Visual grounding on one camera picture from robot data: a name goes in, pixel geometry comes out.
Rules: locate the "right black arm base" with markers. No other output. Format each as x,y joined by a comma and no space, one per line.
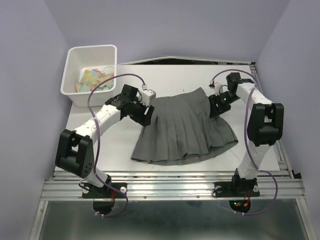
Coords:
239,195

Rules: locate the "pastel tie-dye skirt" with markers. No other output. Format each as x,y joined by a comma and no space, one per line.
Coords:
93,77

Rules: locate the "white plastic bin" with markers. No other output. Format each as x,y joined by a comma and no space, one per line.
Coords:
85,68

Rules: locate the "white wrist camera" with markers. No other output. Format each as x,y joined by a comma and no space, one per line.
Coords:
217,87
145,96

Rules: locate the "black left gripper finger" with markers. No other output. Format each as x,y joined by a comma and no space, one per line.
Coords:
150,109
146,120

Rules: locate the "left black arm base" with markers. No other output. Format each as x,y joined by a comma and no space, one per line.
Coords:
104,198

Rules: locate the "grey pleated skirt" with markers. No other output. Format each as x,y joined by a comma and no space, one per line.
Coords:
182,132

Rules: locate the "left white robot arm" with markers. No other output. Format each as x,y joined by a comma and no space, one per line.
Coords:
75,151

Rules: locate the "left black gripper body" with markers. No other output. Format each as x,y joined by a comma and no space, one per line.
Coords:
137,111

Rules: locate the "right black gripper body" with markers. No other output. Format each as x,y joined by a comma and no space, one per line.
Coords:
223,101

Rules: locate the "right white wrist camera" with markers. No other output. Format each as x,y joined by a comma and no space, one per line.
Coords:
217,87

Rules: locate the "aluminium rail frame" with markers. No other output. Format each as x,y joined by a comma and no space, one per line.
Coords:
195,182

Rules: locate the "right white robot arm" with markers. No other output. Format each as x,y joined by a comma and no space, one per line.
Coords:
263,123

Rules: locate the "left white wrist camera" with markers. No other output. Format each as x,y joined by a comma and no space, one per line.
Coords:
145,96

